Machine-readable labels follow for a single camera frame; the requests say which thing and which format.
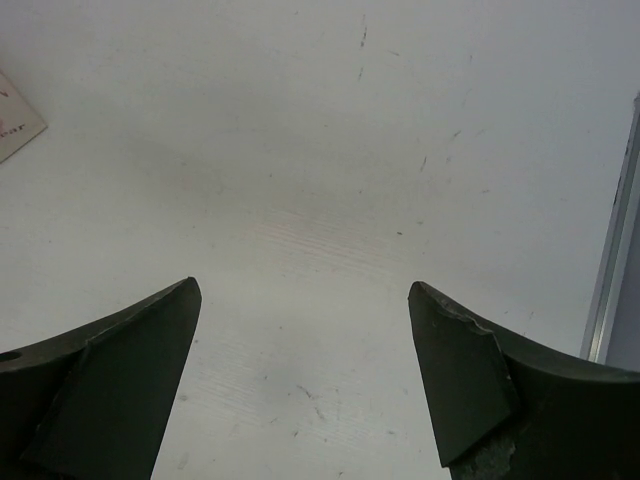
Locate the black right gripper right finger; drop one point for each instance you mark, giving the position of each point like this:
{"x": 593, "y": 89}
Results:
{"x": 505, "y": 407}

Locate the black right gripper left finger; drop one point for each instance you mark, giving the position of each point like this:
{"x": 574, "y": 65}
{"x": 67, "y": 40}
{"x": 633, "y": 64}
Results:
{"x": 94, "y": 402}

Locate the beige paper gift bag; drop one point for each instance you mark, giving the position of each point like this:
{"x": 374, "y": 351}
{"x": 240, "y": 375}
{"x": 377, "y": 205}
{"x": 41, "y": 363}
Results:
{"x": 20, "y": 123}

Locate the aluminium right side rail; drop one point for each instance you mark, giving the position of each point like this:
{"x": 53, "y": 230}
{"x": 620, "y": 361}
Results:
{"x": 617, "y": 245}

